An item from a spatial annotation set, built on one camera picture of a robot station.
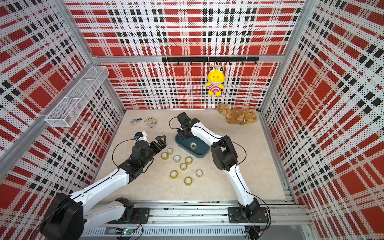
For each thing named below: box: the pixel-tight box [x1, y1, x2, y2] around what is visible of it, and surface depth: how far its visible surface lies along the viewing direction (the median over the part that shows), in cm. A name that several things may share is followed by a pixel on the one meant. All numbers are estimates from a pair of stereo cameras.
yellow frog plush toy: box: [206, 65, 225, 97], surface depth 95 cm
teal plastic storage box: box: [175, 133, 211, 159], surface depth 100 cm
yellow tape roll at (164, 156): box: [161, 152, 169, 161], surface depth 96 cm
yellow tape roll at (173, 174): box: [169, 170, 179, 180], surface depth 89 cm
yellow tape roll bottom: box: [184, 176, 193, 187], surface depth 86 cm
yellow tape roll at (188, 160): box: [185, 156, 193, 165], surface depth 95 cm
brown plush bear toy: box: [216, 103, 257, 125], surface depth 107 cm
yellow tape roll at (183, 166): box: [179, 162, 188, 172], surface depth 92 cm
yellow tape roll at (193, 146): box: [190, 142, 197, 151], surface depth 100 cm
